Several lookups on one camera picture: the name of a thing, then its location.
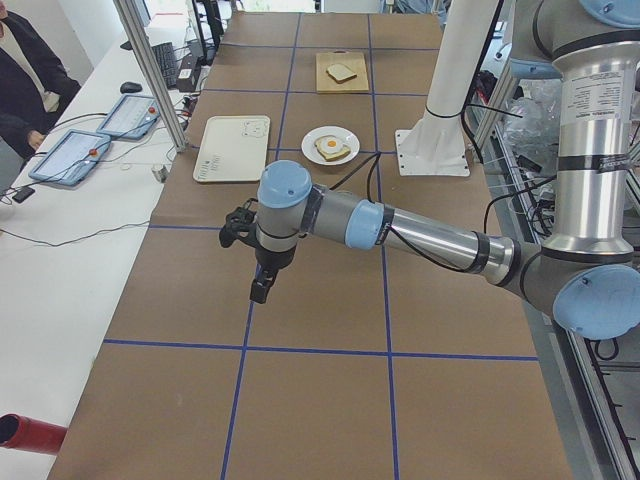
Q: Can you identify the bread slice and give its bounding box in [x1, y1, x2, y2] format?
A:
[326, 63, 358, 84]
[314, 135, 351, 162]

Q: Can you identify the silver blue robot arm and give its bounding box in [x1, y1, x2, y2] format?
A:
[250, 1, 639, 340]

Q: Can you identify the white round plate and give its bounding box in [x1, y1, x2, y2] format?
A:
[301, 126, 360, 166]

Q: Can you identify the wooden cutting board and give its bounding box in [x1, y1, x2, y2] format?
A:
[315, 51, 370, 94]

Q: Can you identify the far teach pendant tablet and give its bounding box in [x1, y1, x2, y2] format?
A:
[96, 94, 160, 140]

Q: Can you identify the red cylinder bottle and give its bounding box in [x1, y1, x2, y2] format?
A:
[1, 413, 67, 455]

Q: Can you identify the aluminium frame post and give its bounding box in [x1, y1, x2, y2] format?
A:
[113, 0, 187, 153]

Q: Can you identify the small black device on table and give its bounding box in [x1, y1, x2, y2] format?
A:
[12, 186, 35, 204]

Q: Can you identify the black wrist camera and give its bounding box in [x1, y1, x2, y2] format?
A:
[219, 198, 259, 248]

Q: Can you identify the teach pendant tablet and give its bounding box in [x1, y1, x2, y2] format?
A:
[28, 129, 111, 187]
[96, 94, 160, 140]

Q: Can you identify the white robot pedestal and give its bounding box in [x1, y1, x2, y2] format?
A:
[395, 0, 502, 177]

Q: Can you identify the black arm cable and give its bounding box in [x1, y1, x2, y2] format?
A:
[327, 152, 481, 274]

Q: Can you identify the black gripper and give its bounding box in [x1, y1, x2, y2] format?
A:
[250, 246, 296, 303]

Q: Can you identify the cream bear tray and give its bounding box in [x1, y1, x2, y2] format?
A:
[193, 115, 271, 183]

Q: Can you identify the fried egg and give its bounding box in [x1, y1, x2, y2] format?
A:
[317, 137, 344, 155]

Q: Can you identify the black computer mouse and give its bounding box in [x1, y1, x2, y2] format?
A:
[120, 81, 143, 94]

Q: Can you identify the person in dark jacket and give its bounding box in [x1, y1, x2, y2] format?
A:
[0, 0, 82, 196]

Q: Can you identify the near teach pendant tablet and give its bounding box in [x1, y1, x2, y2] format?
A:
[28, 129, 111, 187]

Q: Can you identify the black keyboard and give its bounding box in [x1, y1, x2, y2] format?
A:
[151, 42, 178, 89]

